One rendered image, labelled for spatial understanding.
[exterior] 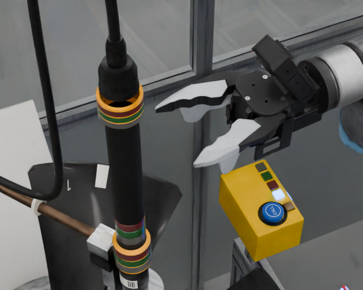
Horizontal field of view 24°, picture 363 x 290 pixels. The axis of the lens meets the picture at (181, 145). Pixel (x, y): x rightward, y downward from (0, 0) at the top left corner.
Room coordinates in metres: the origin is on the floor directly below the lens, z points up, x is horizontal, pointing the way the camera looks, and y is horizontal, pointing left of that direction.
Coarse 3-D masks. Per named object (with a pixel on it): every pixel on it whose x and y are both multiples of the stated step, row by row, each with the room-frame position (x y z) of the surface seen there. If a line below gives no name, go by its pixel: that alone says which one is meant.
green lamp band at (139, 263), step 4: (116, 256) 0.51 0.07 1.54; (148, 256) 0.51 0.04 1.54; (116, 260) 0.51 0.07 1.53; (120, 260) 0.51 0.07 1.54; (140, 260) 0.51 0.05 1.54; (144, 260) 0.51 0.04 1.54; (124, 264) 0.50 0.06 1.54; (128, 264) 0.50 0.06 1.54; (132, 264) 0.50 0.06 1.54; (136, 264) 0.50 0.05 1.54; (140, 264) 0.51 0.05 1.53
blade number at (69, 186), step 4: (64, 176) 0.73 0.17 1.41; (68, 176) 0.73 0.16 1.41; (64, 180) 0.72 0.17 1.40; (68, 180) 0.72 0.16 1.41; (72, 180) 0.72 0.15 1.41; (64, 184) 0.72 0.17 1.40; (68, 184) 0.72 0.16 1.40; (72, 184) 0.72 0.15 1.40; (64, 188) 0.72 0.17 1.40; (68, 188) 0.72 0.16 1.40; (72, 188) 0.71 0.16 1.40; (64, 192) 0.71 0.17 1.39; (68, 192) 0.71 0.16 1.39; (72, 192) 0.71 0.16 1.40
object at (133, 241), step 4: (116, 232) 0.52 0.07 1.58; (144, 232) 0.52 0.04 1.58; (116, 236) 0.52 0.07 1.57; (120, 236) 0.51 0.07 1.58; (140, 236) 0.51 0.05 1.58; (144, 236) 0.52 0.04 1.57; (120, 240) 0.51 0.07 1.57; (124, 240) 0.51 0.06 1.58; (128, 240) 0.51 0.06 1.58; (132, 240) 0.51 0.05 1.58; (136, 240) 0.51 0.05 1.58; (140, 240) 0.51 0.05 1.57; (128, 244) 0.51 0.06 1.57; (132, 244) 0.51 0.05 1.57
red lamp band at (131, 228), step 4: (144, 216) 0.52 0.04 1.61; (116, 220) 0.52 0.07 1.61; (144, 220) 0.52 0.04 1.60; (116, 224) 0.52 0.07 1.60; (120, 224) 0.51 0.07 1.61; (136, 224) 0.51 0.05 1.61; (140, 224) 0.51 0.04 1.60; (120, 228) 0.51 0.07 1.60; (124, 228) 0.51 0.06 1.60; (128, 228) 0.51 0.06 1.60; (132, 228) 0.51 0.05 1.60; (136, 228) 0.51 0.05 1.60
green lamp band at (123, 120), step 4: (100, 112) 0.51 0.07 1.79; (140, 112) 0.51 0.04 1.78; (104, 116) 0.51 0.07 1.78; (108, 116) 0.51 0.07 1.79; (132, 116) 0.51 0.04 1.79; (136, 116) 0.51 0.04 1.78; (108, 120) 0.51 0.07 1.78; (112, 120) 0.50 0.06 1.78; (116, 120) 0.50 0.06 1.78; (120, 120) 0.50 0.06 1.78; (124, 120) 0.50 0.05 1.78; (128, 120) 0.50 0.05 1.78; (132, 120) 0.51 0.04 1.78
